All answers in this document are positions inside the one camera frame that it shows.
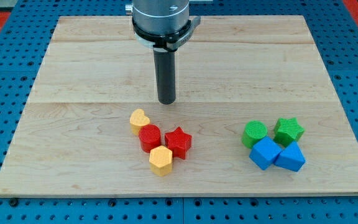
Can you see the red star block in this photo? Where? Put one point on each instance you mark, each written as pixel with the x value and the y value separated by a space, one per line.
pixel 179 142

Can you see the light wooden board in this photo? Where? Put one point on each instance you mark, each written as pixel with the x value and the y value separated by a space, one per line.
pixel 74 138

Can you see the red cylinder block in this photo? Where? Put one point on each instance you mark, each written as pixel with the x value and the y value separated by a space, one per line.
pixel 149 137

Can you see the blue cube block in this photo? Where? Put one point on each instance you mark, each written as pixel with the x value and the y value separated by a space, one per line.
pixel 265 152

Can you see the yellow heart block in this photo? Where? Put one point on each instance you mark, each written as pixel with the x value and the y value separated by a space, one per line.
pixel 138 120

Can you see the blue triangular prism block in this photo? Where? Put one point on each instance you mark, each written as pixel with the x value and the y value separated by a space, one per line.
pixel 291 158

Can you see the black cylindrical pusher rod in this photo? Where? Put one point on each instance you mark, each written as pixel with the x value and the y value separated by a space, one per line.
pixel 165 76

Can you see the yellow hexagon block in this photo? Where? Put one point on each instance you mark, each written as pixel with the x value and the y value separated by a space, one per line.
pixel 161 161

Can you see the green star block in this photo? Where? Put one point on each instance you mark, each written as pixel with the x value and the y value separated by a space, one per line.
pixel 287 130

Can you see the green cylinder block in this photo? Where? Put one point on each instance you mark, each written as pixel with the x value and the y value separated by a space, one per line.
pixel 254 131

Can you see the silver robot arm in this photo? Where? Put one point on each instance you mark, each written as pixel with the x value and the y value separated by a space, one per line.
pixel 162 25

